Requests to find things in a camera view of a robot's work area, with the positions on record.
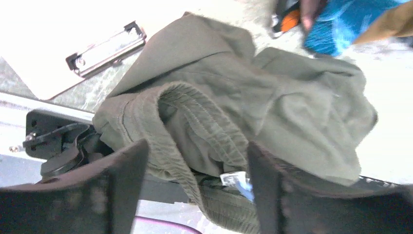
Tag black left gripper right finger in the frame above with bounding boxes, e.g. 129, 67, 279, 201
247, 142, 413, 234

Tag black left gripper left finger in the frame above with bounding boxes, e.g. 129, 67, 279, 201
0, 139, 149, 234

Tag olive green shorts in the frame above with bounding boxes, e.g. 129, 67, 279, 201
93, 13, 377, 234

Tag black orange patterned shorts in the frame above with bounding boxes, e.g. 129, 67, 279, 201
270, 0, 300, 39

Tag blue patterned shorts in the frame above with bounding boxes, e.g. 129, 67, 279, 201
304, 0, 406, 57

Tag pink hanging shorts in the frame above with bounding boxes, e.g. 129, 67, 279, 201
300, 0, 328, 32

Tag brown hanging shorts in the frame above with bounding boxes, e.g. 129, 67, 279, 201
352, 0, 413, 44

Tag pink clipboard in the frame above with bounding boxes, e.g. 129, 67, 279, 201
0, 0, 196, 100

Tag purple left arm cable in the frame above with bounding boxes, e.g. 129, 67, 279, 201
133, 215, 204, 234

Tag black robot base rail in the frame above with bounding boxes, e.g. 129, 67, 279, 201
22, 109, 401, 205

